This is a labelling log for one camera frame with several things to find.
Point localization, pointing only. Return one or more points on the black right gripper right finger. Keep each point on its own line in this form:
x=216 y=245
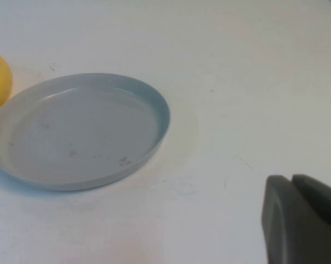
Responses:
x=322 y=198

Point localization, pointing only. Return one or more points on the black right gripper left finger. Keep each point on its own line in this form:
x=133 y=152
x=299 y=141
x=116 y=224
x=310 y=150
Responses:
x=289 y=228

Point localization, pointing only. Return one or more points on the blue-grey round plate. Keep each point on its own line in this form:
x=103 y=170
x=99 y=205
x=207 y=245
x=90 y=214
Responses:
x=80 y=132

